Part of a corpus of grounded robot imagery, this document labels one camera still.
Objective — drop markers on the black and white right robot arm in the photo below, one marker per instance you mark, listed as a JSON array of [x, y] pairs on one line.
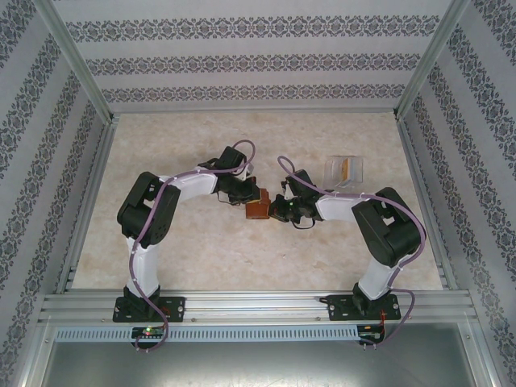
[[383, 234]]

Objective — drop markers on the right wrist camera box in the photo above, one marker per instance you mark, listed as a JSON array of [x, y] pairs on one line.
[[285, 189]]

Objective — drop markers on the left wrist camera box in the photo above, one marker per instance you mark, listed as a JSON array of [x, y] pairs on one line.
[[246, 173]]

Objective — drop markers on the clear acrylic card box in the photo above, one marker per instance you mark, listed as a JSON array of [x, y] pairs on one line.
[[332, 173]]

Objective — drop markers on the silver grey card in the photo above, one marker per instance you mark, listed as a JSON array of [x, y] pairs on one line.
[[351, 169]]

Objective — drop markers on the grey metal sheet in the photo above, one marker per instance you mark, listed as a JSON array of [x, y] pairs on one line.
[[258, 363]]

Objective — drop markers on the aluminium side rail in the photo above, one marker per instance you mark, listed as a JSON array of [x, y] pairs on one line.
[[98, 161], [414, 161]]

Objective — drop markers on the aluminium mounting rail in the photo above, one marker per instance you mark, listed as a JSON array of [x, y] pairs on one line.
[[250, 306]]

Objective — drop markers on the left circuit board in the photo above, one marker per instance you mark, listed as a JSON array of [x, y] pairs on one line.
[[147, 331]]

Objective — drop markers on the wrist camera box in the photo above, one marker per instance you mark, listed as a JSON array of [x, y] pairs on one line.
[[246, 173], [285, 189]]

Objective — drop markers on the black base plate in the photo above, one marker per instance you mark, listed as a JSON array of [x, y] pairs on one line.
[[336, 310], [177, 308]]

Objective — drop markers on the right circuit board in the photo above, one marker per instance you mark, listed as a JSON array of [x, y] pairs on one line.
[[369, 334]]

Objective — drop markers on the aluminium frame crossbar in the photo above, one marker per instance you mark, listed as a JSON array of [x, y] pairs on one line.
[[254, 109]]

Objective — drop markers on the circuit board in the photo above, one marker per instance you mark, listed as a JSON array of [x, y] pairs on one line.
[[147, 331], [369, 334]]

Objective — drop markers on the aluminium frame leg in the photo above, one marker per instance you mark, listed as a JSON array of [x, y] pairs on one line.
[[483, 354], [35, 354]]

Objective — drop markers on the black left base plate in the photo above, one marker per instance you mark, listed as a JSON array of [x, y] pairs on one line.
[[177, 308]]

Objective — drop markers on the brown leather card holder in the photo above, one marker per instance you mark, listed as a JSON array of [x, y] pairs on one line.
[[258, 211]]

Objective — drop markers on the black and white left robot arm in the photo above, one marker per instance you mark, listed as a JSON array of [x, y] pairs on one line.
[[145, 225]]

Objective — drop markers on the gold card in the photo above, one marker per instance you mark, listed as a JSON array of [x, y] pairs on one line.
[[344, 170]]

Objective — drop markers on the aluminium frame post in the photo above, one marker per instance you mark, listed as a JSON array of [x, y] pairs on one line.
[[78, 60], [427, 60]]

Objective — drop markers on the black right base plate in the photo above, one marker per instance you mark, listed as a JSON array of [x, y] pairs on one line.
[[336, 310]]

